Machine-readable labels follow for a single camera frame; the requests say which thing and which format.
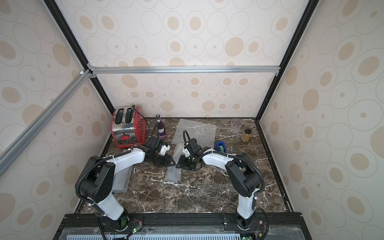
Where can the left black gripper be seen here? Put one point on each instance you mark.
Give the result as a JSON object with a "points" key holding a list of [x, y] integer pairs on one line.
{"points": [[167, 162]]}

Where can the black right frame post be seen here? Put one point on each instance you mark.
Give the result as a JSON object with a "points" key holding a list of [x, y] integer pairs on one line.
{"points": [[302, 25]]}

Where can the bubble wrap sheet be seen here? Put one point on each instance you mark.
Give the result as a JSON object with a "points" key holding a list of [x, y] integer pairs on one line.
{"points": [[121, 181], [173, 174]]}

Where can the stack of bubble wrap sheets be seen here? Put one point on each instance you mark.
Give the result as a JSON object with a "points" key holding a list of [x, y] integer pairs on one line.
{"points": [[204, 133]]}

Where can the black left frame post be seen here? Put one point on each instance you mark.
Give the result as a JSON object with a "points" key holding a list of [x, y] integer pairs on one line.
{"points": [[59, 18]]}

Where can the clear drinking glass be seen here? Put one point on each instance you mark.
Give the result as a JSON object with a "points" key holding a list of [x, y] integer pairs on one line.
{"points": [[236, 125]]}

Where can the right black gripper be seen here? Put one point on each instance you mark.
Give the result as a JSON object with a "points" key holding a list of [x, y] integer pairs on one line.
{"points": [[186, 160]]}

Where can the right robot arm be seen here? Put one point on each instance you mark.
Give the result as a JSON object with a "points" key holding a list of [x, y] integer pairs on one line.
{"points": [[245, 177]]}

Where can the red and chrome toaster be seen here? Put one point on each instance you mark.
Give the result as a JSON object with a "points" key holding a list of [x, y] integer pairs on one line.
{"points": [[128, 127]]}

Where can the purple bottle rear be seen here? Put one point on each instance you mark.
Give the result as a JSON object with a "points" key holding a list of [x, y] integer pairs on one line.
{"points": [[161, 127]]}

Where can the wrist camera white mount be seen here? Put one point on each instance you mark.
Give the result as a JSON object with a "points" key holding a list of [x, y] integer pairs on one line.
{"points": [[186, 152], [163, 150]]}

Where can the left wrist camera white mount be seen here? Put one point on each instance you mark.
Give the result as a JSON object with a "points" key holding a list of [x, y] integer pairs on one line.
{"points": [[163, 150]]}

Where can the black frame post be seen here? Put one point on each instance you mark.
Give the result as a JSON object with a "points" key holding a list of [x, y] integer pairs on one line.
{"points": [[302, 25], [59, 18]]}

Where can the horizontal aluminium frame bar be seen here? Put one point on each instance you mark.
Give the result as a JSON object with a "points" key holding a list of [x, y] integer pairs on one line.
{"points": [[185, 70]]}

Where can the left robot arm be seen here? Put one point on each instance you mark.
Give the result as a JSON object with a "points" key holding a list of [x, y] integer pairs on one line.
{"points": [[95, 183]]}

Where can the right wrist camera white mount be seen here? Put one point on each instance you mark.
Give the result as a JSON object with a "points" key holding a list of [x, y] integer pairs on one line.
{"points": [[186, 152]]}

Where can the blue tape dispenser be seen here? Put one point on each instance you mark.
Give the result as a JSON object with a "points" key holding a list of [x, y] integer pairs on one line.
{"points": [[221, 147]]}

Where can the diagonal aluminium frame bar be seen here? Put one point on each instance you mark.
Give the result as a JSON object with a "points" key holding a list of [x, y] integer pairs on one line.
{"points": [[22, 141]]}

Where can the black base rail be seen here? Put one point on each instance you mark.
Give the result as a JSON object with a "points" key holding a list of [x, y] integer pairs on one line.
{"points": [[222, 226]]}

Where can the brown spice jar black lid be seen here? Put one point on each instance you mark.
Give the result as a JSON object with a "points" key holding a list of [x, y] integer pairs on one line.
{"points": [[246, 135]]}

